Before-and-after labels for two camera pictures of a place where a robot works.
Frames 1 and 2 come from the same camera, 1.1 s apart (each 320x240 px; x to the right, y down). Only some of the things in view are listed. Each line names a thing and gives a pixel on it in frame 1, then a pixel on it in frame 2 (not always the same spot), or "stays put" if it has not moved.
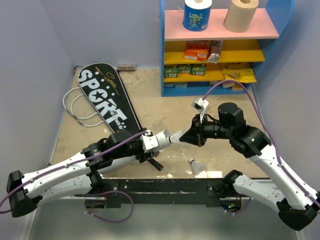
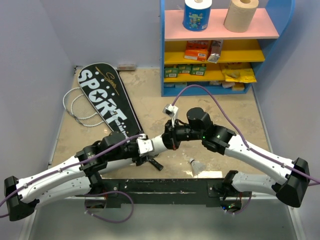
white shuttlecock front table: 197,167 stays put
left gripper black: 142,156 stays put
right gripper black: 195,134 → 169,137
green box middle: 185,68 stays put
